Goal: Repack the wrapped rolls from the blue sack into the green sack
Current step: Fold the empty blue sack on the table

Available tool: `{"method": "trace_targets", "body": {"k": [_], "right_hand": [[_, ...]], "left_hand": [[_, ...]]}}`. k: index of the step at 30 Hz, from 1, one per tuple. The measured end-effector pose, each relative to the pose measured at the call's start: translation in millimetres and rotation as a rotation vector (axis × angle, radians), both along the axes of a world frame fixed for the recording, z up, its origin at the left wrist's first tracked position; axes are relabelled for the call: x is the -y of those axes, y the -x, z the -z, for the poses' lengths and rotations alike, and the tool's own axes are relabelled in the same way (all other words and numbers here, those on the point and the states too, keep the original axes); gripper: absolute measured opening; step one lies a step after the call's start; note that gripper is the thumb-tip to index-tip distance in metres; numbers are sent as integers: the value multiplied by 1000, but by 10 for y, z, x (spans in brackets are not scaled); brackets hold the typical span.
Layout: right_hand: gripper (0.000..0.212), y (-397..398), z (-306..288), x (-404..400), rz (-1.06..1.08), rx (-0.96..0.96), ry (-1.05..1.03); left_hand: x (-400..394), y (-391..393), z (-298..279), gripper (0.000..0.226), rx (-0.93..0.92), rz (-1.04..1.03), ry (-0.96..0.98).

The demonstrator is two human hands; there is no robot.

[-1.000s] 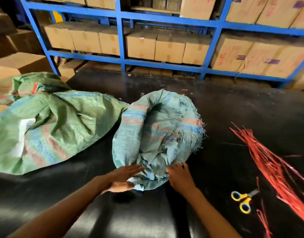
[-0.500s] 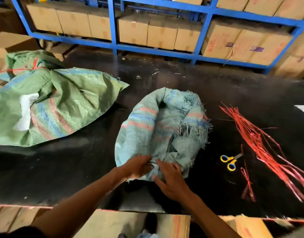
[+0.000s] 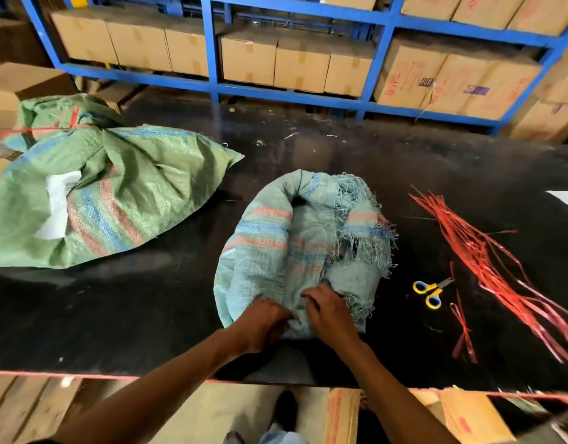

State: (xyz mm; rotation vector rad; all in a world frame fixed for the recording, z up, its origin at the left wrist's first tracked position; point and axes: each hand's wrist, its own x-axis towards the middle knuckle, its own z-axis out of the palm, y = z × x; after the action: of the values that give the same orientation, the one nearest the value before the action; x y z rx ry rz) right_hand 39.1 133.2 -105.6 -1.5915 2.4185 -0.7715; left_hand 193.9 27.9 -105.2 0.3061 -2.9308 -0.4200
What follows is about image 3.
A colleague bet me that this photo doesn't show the person's left hand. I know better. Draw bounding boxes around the person's left hand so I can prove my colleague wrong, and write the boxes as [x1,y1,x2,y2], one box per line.
[226,298,295,362]

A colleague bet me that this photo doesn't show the person's right hand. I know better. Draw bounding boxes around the person's right hand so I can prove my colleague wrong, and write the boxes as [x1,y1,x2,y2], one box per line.
[301,284,364,356]

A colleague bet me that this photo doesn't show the blue woven sack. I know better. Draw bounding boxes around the blue woven sack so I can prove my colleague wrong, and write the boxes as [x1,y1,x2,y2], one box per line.
[213,169,399,340]

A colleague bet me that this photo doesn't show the yellow handled cutting tool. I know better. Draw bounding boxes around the yellow handled cutting tool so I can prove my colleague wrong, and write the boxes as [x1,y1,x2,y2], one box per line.
[412,277,455,311]

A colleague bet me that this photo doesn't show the green woven sack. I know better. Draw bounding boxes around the green woven sack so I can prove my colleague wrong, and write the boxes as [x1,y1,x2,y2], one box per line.
[0,93,246,269]

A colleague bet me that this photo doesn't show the white paper label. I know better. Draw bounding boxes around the white paper label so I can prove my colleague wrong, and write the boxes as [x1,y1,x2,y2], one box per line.
[33,170,83,241]

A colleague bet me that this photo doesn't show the person's left forearm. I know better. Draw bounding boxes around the person's left forearm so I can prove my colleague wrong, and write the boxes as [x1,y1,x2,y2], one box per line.
[52,329,243,444]

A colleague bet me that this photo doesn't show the person's right forearm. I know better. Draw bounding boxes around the person's right forearm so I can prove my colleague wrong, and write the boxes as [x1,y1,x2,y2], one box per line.
[337,342,460,444]

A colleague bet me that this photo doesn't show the person's dark shoe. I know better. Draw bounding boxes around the person's dark shoe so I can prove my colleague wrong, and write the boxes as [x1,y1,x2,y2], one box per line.
[271,389,299,434]

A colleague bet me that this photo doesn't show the person's blue trouser leg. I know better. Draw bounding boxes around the person's blue trouser leg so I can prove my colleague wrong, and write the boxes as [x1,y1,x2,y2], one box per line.
[257,422,311,444]

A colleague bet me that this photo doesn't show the open brown waste box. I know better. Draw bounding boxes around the open brown waste box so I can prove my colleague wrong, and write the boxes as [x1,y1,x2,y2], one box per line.
[324,387,447,444]

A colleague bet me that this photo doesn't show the flattened red printed carton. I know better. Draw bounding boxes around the flattened red printed carton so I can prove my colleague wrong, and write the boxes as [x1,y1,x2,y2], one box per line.
[439,387,517,444]

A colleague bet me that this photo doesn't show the rows of red printed boxes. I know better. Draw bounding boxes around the rows of red printed boxes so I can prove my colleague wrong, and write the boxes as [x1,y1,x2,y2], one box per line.
[320,0,568,121]

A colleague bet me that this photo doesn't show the wooden slat pallet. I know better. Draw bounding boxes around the wooden slat pallet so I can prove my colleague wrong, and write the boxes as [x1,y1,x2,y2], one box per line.
[0,375,85,444]

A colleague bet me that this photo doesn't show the blue metal shelf rack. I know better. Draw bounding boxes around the blue metal shelf rack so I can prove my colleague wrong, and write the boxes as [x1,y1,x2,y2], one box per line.
[17,0,568,137]

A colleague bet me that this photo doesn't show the tall stack of printed cartons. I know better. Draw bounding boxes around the tall stack of printed cartons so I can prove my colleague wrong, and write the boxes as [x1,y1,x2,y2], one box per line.
[501,46,568,145]

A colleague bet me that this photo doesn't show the pile of brown cardboard boxes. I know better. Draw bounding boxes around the pile of brown cardboard boxes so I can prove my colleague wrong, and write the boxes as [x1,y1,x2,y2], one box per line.
[0,15,144,207]

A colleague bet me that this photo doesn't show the bundle of red plastic strings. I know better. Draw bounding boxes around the bundle of red plastic strings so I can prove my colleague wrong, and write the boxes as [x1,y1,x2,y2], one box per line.
[407,187,568,374]

